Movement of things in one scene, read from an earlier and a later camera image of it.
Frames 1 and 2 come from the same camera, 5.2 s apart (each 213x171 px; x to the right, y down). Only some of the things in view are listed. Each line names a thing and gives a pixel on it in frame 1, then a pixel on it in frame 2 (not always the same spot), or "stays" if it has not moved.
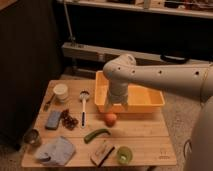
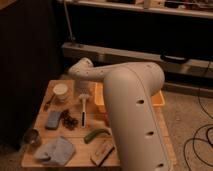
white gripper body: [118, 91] -> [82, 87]
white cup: [61, 91] stays
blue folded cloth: [57, 152] stays
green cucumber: [89, 137] stays
